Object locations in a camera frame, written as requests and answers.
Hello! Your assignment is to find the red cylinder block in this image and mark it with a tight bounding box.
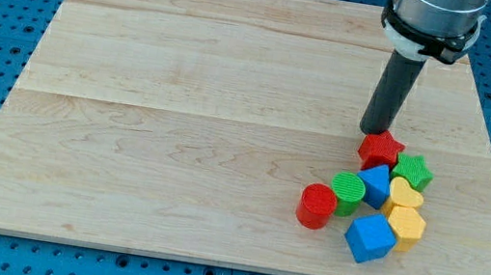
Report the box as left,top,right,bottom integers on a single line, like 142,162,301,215
295,183,338,230

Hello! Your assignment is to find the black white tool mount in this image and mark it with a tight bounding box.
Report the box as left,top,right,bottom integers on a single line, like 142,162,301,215
381,0,486,65

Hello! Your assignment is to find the green star block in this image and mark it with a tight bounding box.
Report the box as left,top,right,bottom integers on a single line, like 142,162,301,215
390,152,434,193

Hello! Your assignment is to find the green cylinder block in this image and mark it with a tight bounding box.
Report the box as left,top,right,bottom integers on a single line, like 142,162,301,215
331,172,366,217

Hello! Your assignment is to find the red star block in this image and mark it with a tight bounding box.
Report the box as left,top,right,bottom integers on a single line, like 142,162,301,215
358,130,406,170

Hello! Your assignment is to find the yellow heart block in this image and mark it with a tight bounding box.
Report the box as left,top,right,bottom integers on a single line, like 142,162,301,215
380,177,424,216

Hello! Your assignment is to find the blue cube block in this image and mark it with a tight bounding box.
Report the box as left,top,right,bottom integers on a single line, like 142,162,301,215
344,213,396,263

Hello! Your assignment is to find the yellow hexagon block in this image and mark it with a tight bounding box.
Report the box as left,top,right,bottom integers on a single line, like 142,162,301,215
388,206,426,252

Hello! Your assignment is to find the light wooden board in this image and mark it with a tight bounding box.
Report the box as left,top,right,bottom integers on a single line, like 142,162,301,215
0,0,491,275

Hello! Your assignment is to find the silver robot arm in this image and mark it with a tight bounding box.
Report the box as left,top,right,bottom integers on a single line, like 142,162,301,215
360,0,489,134

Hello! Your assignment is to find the blue triangle block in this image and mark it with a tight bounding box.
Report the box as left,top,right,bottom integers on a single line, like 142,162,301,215
357,164,391,209

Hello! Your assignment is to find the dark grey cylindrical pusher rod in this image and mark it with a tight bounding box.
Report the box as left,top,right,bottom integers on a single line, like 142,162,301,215
360,51,425,135

